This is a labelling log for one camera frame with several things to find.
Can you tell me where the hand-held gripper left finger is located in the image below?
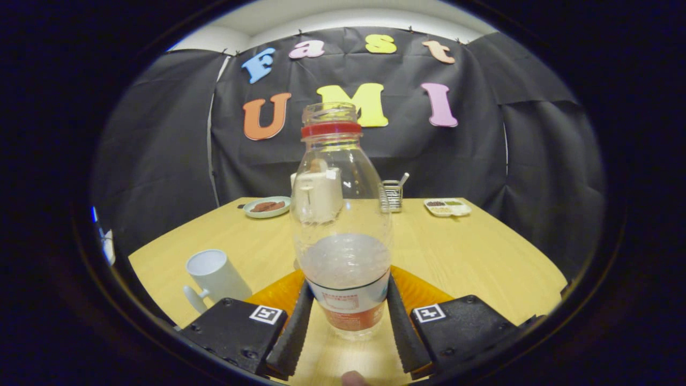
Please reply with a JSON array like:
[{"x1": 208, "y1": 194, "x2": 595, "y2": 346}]
[{"x1": 180, "y1": 268, "x2": 314, "y2": 378}]

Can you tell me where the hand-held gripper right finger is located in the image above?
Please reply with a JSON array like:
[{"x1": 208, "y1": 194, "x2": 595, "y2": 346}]
[{"x1": 387, "y1": 265, "x2": 542, "y2": 378}]

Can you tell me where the clear plastic juice bottle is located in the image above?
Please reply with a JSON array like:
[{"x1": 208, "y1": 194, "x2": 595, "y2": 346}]
[{"x1": 289, "y1": 102, "x2": 393, "y2": 342}]

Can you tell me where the white cup with handle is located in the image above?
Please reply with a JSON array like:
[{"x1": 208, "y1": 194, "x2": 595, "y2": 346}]
[{"x1": 183, "y1": 249, "x2": 253, "y2": 314}]

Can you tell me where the wooden table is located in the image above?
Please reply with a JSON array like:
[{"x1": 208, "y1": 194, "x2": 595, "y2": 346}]
[{"x1": 128, "y1": 196, "x2": 569, "y2": 386}]

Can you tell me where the pale green plate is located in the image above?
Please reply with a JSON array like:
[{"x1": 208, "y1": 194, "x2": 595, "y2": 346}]
[{"x1": 243, "y1": 196, "x2": 292, "y2": 219}]

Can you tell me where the white divided condiment dish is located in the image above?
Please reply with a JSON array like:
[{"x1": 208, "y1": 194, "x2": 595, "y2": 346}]
[{"x1": 423, "y1": 198, "x2": 472, "y2": 218}]

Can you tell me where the white toaster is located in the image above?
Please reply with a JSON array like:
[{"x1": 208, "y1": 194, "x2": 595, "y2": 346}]
[{"x1": 290, "y1": 166, "x2": 344, "y2": 223}]

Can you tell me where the black backdrop cloth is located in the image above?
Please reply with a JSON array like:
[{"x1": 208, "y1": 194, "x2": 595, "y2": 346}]
[{"x1": 91, "y1": 26, "x2": 606, "y2": 279}]

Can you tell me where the metal wire basket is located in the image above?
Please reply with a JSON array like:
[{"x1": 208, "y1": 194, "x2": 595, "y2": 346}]
[{"x1": 382, "y1": 180, "x2": 404, "y2": 213}]

